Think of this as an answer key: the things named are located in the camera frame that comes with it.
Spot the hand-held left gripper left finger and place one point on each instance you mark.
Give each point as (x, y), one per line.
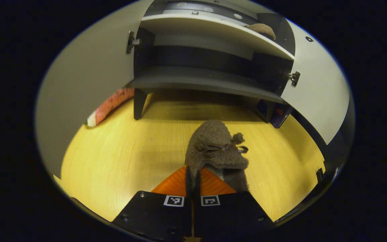
(153, 215)

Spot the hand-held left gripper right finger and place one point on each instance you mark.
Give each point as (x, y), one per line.
(230, 215)

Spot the brown fuzzy shoe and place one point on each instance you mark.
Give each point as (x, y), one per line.
(262, 30)
(213, 148)

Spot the white shoe cabinet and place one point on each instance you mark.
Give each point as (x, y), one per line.
(197, 79)

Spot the white cabinet door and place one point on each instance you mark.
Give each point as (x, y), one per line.
(79, 67)
(321, 87)

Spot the metal door hinge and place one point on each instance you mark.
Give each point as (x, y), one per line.
(294, 78)
(131, 42)

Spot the white cabinet shelf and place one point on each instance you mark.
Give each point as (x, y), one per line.
(213, 30)

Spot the blue cardboard box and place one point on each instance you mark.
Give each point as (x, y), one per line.
(279, 114)

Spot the plush carrot toy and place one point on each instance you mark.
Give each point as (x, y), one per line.
(109, 104)

